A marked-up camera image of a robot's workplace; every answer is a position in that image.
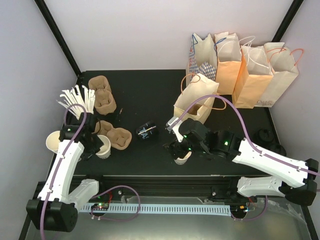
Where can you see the light blue cable duct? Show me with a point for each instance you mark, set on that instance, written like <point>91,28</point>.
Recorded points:
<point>169,209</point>

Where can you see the orange paper bag blue handles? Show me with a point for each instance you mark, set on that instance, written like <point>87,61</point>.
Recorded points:
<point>229,60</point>

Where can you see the black paper cup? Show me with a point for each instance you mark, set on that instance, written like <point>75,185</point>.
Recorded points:
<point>148,130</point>

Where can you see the beige paper bag orange handles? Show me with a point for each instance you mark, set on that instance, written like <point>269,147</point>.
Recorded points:
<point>284,67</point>

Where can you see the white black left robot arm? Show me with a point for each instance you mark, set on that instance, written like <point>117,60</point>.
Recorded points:
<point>56,207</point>

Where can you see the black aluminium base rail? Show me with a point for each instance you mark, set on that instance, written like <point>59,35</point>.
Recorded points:
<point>229,190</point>

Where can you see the kraft paper cup stack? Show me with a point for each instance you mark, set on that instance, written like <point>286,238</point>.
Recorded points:
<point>52,141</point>

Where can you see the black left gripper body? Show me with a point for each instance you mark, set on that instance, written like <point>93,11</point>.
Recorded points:
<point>92,148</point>

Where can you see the white paper cup GOOD print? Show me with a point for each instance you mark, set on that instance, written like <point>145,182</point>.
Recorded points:
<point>183,160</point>

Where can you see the black cup lids stack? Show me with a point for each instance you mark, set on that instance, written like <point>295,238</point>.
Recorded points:
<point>266,139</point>

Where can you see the orange paper bag white handles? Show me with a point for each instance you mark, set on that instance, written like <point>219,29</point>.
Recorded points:
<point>254,76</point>

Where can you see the blue patterned paper bag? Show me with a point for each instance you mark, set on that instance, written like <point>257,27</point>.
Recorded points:
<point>202,57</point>

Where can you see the brown pulp carrier on table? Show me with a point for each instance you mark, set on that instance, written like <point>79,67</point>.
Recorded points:
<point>120,138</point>

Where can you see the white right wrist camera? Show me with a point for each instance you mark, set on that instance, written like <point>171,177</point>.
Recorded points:
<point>173,126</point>

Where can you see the white cup of straws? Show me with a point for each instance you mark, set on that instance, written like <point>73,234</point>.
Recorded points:
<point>72,97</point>

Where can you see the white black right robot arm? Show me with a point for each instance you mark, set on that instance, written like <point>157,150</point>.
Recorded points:
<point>289,178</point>

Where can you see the brown pulp cup carrier stack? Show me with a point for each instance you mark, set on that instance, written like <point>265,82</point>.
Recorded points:
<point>104,100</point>

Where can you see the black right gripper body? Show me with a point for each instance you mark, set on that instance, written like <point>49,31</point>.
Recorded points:
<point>174,148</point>

